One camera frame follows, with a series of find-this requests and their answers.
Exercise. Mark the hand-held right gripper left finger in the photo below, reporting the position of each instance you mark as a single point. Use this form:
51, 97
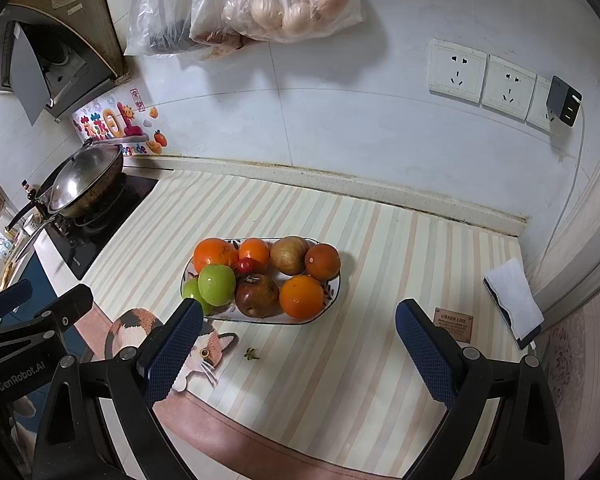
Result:
175, 350

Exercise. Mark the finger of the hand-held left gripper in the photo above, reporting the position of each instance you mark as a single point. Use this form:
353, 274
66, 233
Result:
12, 294
75, 300

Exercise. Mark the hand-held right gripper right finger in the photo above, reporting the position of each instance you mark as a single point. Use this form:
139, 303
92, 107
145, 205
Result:
425, 355

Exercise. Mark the small green fruit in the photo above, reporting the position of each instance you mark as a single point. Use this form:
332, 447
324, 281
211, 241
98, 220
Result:
190, 292

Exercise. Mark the floral ceramic plate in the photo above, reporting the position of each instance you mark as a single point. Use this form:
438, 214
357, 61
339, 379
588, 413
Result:
225, 314

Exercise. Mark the large green apple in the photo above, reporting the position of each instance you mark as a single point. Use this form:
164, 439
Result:
217, 285

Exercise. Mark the deep orange orange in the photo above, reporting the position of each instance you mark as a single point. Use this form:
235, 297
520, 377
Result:
214, 254

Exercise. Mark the small orange tangerine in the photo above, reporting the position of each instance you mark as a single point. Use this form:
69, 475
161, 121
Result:
255, 251

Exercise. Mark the large light orange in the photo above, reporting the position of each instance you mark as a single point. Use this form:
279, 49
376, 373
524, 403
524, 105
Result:
301, 297

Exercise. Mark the dark orange tangerine with stem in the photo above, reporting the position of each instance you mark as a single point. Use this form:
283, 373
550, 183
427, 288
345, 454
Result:
325, 262

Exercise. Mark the brown kiwi fruit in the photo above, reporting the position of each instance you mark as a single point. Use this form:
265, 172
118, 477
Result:
287, 255

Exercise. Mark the blue base cabinet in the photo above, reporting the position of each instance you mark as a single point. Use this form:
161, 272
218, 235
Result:
42, 280

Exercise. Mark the small green fruit stem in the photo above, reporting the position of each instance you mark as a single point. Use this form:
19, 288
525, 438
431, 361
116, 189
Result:
251, 355

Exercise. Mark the reddish brown apple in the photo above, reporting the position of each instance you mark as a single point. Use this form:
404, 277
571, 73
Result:
256, 296

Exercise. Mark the dark phone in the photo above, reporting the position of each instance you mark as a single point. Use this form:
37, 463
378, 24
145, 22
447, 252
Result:
524, 343

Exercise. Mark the dark sauce bottle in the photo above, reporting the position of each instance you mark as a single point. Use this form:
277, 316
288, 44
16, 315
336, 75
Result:
28, 191

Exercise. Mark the steel wok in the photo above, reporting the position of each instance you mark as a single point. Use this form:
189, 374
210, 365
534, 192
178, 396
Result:
102, 196

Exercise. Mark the red cherry tomato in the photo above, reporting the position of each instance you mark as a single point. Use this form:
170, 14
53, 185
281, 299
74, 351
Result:
244, 264

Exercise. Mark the black glass stove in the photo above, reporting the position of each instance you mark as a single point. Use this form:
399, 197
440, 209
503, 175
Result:
130, 195

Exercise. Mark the steel wok lid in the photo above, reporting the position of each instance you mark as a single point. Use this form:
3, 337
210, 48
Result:
75, 175

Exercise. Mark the grey range hood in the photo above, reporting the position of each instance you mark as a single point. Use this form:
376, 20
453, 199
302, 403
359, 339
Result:
10, 50

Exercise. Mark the dark plug-in charger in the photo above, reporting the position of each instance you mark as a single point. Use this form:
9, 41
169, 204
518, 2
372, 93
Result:
562, 100

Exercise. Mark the clear bag with dark contents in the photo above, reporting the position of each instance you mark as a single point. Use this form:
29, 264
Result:
150, 20

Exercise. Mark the plastic bag of meat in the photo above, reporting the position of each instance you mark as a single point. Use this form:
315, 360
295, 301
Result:
210, 20

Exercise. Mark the plastic bag of eggs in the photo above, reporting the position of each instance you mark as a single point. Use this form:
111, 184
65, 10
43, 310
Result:
300, 10

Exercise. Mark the colourful wall sticker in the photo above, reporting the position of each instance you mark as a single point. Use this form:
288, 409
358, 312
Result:
105, 125

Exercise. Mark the white wall socket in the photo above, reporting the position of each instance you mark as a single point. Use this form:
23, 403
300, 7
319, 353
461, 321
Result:
509, 89
457, 72
537, 110

